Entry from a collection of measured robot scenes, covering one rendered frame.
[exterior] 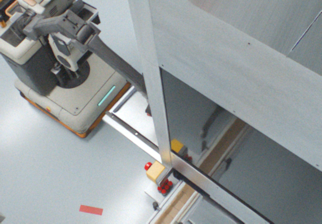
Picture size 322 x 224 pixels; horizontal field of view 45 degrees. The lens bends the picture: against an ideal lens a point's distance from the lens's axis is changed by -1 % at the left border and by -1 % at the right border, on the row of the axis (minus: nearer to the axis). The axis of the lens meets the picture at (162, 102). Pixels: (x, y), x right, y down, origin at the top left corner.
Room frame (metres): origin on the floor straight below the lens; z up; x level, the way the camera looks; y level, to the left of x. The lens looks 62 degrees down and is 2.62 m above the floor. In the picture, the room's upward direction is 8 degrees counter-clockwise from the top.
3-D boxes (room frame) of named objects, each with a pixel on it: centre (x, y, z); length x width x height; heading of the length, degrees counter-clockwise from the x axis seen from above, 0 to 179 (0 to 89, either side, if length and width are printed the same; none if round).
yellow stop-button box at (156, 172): (0.52, 0.06, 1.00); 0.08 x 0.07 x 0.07; 44
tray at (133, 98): (0.85, 0.04, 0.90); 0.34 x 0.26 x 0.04; 44
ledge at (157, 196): (0.48, 0.05, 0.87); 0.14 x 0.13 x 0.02; 44
